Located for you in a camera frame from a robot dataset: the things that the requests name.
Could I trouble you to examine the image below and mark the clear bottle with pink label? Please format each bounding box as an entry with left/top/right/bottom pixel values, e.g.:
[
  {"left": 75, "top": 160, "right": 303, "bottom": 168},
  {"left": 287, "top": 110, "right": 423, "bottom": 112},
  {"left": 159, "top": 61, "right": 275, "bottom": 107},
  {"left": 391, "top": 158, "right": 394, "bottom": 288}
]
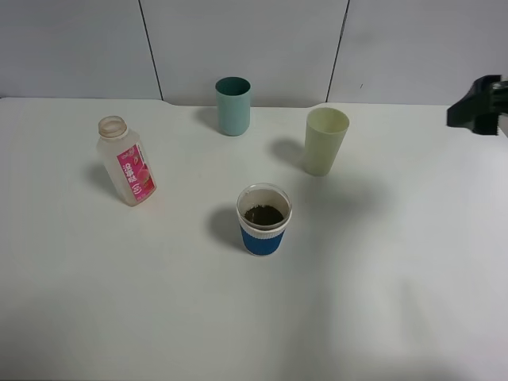
[{"left": 96, "top": 116, "right": 156, "bottom": 206}]

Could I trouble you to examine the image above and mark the light green plastic cup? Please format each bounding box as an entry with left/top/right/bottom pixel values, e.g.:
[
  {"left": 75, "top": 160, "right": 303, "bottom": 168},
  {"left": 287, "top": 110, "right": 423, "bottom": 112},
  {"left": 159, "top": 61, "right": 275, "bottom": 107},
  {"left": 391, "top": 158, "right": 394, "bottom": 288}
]
[{"left": 303, "top": 107, "right": 350, "bottom": 176}]

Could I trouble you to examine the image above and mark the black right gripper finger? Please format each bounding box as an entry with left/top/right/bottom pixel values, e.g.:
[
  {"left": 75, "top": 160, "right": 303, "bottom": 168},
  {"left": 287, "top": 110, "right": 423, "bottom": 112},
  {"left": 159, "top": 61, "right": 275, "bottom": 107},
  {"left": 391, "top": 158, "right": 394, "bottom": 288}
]
[{"left": 446, "top": 75, "right": 507, "bottom": 136}]

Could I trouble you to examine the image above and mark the glass cup with blue sleeve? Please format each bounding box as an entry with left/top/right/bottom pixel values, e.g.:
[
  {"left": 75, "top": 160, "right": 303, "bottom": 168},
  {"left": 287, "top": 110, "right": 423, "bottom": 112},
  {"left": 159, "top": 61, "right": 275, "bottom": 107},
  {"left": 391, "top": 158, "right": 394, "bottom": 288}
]
[{"left": 236, "top": 183, "right": 292, "bottom": 256}]

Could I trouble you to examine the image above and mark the teal plastic cup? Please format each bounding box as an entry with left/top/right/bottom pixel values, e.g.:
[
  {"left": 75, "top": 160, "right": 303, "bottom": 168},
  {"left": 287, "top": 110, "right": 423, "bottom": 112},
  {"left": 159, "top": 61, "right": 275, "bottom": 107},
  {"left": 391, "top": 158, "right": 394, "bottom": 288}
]
[{"left": 215, "top": 77, "right": 251, "bottom": 137}]

